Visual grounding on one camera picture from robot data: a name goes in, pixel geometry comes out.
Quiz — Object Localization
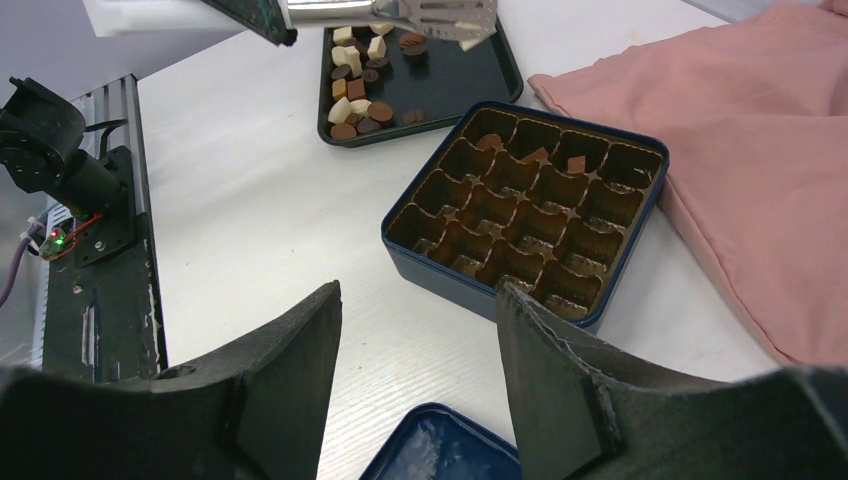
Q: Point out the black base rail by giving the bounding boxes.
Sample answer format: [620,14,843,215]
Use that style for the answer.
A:
[39,146,168,383]

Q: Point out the blue box lid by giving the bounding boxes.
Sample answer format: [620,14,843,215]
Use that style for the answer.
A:
[361,402,522,480]

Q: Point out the blue chocolate box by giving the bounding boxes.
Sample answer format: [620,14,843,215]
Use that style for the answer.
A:
[381,101,670,332]

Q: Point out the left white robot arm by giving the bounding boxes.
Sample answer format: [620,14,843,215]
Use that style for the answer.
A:
[1,1,297,213]

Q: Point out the pink cloth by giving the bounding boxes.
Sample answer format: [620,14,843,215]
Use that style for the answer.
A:
[529,1,847,366]

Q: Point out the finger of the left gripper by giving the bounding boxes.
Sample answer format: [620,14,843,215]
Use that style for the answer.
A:
[202,0,298,47]

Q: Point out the silver metal tongs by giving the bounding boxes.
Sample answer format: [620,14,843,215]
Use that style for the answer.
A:
[279,0,498,41]

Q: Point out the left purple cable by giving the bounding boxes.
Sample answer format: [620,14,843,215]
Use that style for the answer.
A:
[0,231,41,310]

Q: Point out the black chocolate tray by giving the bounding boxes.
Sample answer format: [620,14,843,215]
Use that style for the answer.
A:
[317,23,524,148]

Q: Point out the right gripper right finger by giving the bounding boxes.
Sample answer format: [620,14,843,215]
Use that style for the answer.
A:
[496,284,847,479]

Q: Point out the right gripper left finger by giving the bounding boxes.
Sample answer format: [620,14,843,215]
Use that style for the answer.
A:
[1,281,342,479]

